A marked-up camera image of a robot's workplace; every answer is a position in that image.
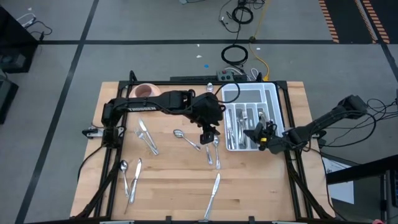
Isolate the yellow extension cable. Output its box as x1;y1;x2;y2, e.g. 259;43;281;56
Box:
248;0;272;81

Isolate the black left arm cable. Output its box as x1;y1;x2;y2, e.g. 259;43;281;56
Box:
216;82;241;105

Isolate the grey power strip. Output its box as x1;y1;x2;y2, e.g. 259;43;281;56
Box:
216;70;234;82

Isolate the black equipment case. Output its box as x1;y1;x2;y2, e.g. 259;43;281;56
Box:
0;77;19;125

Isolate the white plastic cutlery tray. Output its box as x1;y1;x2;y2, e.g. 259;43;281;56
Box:
221;82;285;152

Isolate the white cable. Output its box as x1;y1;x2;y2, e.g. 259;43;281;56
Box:
16;12;37;27

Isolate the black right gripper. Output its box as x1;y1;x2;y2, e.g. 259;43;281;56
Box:
244;121;287;154

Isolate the black cable bundle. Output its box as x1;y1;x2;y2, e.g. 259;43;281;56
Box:
323;98;398;149

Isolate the black coiled floor cable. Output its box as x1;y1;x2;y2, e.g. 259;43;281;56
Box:
221;44;249;66
231;5;254;25

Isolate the grey ceramic mug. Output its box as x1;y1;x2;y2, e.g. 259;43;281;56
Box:
135;84;155;98

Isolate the black cabinet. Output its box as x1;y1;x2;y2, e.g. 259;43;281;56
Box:
0;6;40;74

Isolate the black hanging cable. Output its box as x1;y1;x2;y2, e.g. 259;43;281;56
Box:
234;23;243;47

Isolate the black power cable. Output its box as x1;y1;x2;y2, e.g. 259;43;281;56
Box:
76;144;106;183

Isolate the silver table knife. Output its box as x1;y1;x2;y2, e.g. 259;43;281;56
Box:
226;108;233;150
229;110;236;150
205;143;215;166
129;157;143;205
138;118;158;151
202;172;221;222

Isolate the black desk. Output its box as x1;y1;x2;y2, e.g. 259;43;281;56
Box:
325;154;398;224

